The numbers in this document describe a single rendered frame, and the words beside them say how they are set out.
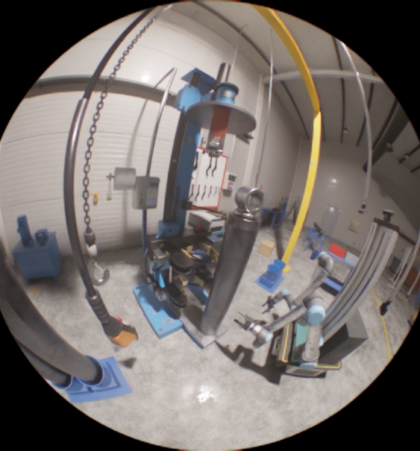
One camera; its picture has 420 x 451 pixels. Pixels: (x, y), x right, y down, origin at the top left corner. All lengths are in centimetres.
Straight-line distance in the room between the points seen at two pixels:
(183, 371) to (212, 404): 47
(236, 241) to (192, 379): 143
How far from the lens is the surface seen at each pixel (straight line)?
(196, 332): 168
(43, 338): 84
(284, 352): 171
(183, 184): 144
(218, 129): 94
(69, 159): 29
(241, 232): 81
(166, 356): 171
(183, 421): 168
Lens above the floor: 165
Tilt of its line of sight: 19 degrees down
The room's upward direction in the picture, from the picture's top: 11 degrees clockwise
